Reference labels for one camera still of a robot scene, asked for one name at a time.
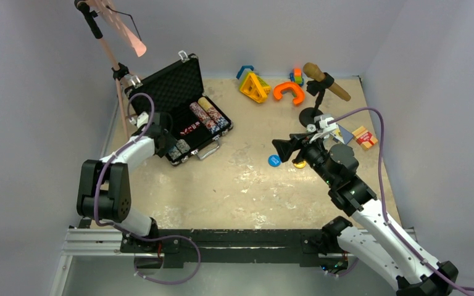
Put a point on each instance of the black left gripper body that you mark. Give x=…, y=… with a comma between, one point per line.
x=170, y=142

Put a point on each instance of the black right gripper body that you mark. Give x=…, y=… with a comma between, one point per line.
x=311, y=153

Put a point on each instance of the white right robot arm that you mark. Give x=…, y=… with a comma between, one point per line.
x=367, y=230

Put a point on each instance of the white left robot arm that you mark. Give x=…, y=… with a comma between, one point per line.
x=104, y=192

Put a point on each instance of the light blue chip stack in case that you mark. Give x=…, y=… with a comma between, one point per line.
x=174, y=153

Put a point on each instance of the blue small blind button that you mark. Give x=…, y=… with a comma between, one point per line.
x=274, y=160

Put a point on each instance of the yellow big blind button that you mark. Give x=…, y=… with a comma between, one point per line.
x=300, y=165

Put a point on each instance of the grey chip stack front right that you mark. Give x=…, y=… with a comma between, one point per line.
x=183, y=146

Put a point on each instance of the red dice row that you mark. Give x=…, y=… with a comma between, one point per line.
x=189, y=129

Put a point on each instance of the blue playing card box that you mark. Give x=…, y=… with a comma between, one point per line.
x=341, y=135

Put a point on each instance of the black poker chip case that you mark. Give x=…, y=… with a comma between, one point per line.
x=173, y=89

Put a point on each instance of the purple red blue chip row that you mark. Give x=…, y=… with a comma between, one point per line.
x=204, y=118

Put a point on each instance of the red playing card box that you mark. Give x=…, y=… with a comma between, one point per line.
x=364, y=138

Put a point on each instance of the yellow red blue chip row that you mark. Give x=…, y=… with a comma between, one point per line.
x=217, y=117

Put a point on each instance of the yellow triangular toy block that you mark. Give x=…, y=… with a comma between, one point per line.
x=254, y=87

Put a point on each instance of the blue orange toy blocks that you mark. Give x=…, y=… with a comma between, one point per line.
x=296, y=76

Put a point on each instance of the brown wooden microphone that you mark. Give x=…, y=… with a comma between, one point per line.
x=312, y=71

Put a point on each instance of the blue angled toy piece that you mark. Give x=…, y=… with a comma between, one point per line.
x=243, y=70

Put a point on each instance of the pink tripod stand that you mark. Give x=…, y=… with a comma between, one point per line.
x=123, y=78

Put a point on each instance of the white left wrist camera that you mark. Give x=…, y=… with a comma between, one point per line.
x=139, y=120

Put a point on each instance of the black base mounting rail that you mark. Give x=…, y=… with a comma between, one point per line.
x=304, y=247

